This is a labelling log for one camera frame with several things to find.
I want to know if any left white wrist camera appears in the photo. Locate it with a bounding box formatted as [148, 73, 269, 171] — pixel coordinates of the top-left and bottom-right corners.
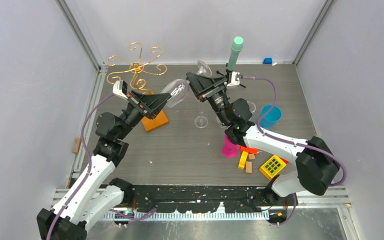
[112, 80, 128, 100]

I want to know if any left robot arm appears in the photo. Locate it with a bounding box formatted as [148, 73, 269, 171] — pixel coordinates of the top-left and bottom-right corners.
[36, 90, 172, 240]

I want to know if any orange toy block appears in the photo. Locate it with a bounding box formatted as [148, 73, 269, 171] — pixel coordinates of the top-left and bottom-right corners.
[240, 146, 259, 155]

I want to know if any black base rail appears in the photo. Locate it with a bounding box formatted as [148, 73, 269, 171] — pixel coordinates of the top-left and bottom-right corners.
[51, 183, 349, 223]

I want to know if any small blue block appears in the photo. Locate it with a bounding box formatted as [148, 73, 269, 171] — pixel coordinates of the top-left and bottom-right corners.
[262, 57, 273, 65]

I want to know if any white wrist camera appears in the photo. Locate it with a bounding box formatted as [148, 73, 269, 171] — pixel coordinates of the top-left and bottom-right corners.
[226, 71, 243, 89]
[112, 80, 128, 100]

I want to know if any clear frosted wine glass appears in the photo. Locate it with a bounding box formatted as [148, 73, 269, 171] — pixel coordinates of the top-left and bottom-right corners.
[160, 60, 212, 108]

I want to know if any small tan cube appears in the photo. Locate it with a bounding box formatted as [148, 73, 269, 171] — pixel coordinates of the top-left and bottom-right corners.
[248, 153, 256, 161]

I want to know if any tan wooden block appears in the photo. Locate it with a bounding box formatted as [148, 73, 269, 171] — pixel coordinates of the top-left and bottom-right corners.
[245, 161, 253, 174]

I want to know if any clear champagne flute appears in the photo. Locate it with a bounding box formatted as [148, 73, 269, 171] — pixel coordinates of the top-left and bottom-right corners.
[194, 111, 208, 129]

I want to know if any blue wine glass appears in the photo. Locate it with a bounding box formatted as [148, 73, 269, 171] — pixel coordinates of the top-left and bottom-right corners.
[259, 104, 283, 130]

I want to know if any yellow toy calculator block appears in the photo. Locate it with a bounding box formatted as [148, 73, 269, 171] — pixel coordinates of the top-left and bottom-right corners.
[259, 155, 287, 180]

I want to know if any clear tumbler wine glass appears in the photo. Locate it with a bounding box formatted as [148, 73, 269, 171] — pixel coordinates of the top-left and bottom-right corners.
[215, 116, 226, 129]

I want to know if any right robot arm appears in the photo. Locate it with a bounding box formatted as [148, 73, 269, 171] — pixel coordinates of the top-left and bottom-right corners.
[186, 71, 347, 205]

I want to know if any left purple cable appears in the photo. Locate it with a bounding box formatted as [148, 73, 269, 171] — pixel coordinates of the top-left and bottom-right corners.
[45, 93, 158, 240]

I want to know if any small wooden wall block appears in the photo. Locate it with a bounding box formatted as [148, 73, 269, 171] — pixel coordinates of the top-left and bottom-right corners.
[72, 138, 82, 155]

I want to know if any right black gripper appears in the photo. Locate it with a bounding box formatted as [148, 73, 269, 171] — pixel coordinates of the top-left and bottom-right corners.
[185, 73, 231, 127]

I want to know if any pink wine glass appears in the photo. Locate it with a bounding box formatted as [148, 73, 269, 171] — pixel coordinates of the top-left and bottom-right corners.
[221, 134, 240, 159]

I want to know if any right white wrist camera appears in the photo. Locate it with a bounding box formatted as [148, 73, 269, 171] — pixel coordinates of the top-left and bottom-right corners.
[226, 71, 243, 89]

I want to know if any clear round wine glass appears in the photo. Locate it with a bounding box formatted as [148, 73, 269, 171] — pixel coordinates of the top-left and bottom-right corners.
[247, 101, 256, 122]

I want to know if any red toy brick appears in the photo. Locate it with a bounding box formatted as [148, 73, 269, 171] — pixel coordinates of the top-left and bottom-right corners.
[281, 158, 289, 165]

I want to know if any green microphone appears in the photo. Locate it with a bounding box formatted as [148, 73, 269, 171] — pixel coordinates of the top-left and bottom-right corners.
[226, 36, 244, 72]

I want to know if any gold wire glass rack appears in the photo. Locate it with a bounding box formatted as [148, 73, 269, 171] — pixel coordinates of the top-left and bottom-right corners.
[105, 41, 168, 94]

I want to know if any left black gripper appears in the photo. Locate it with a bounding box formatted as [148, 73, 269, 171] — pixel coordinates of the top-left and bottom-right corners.
[116, 90, 171, 140]

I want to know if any orange wooden rack base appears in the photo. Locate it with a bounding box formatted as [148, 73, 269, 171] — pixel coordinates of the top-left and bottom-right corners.
[141, 110, 169, 133]

